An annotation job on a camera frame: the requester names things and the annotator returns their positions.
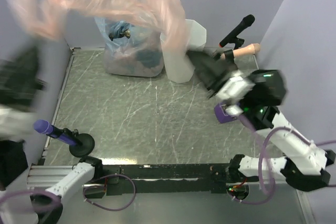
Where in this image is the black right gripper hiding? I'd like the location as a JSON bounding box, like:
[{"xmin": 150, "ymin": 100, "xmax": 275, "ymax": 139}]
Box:
[{"xmin": 165, "ymin": 44, "xmax": 235, "ymax": 95}]

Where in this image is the pink plastic trash bag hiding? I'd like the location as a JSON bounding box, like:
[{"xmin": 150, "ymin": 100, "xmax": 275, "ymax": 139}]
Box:
[{"xmin": 7, "ymin": 0, "xmax": 187, "ymax": 50}]

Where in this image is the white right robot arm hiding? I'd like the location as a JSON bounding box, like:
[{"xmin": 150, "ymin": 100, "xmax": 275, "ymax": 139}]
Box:
[{"xmin": 186, "ymin": 49, "xmax": 335, "ymax": 192}]

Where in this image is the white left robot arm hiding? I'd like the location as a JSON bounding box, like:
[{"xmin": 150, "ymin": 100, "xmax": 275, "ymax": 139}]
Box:
[{"xmin": 1, "ymin": 45, "xmax": 104, "ymax": 223}]

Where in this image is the white plastic trash bin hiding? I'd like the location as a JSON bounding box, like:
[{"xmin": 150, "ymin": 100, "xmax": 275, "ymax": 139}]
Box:
[{"xmin": 162, "ymin": 19, "xmax": 207, "ymax": 83}]

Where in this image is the beige microphone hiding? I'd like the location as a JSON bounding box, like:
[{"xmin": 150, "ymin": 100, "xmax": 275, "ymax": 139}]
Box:
[{"xmin": 220, "ymin": 43, "xmax": 261, "ymax": 61}]

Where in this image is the purple box stand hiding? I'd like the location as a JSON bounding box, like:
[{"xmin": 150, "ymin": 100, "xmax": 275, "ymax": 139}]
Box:
[{"xmin": 214, "ymin": 103, "xmax": 236, "ymax": 124}]

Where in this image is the black microphone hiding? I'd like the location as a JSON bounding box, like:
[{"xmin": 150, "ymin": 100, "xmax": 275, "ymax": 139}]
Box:
[{"xmin": 219, "ymin": 14, "xmax": 255, "ymax": 49}]

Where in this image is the large blue plastic bag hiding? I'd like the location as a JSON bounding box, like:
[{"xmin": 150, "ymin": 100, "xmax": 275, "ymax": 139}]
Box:
[{"xmin": 95, "ymin": 17, "xmax": 164, "ymax": 78}]

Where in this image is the crumpled blue plastic bag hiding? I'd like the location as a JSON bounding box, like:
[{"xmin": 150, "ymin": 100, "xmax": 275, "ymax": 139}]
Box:
[{"xmin": 107, "ymin": 20, "xmax": 134, "ymax": 41}]

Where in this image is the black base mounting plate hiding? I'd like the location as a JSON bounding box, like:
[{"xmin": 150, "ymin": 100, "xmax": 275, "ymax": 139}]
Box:
[{"xmin": 86, "ymin": 163, "xmax": 259, "ymax": 196}]

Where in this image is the purple microphone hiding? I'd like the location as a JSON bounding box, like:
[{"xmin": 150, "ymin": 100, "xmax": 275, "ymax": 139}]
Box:
[{"xmin": 33, "ymin": 120, "xmax": 77, "ymax": 146}]

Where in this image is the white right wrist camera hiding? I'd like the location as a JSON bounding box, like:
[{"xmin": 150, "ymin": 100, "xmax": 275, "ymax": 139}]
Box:
[{"xmin": 215, "ymin": 70, "xmax": 255, "ymax": 117}]

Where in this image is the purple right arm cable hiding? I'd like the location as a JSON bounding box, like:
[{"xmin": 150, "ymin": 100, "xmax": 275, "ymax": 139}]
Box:
[{"xmin": 227, "ymin": 115, "xmax": 336, "ymax": 206}]

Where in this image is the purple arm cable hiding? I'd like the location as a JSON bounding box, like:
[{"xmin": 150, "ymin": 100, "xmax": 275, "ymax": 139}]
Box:
[
  {"xmin": 227, "ymin": 115, "xmax": 336, "ymax": 206},
  {"xmin": 0, "ymin": 174, "xmax": 137, "ymax": 213}
]

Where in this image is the aluminium rail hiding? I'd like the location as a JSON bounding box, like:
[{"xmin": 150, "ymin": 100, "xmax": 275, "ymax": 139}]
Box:
[{"xmin": 27, "ymin": 164, "xmax": 77, "ymax": 189}]

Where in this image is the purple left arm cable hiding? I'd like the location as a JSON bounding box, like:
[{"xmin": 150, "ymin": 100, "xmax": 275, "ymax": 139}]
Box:
[{"xmin": 0, "ymin": 174, "xmax": 137, "ymax": 213}]

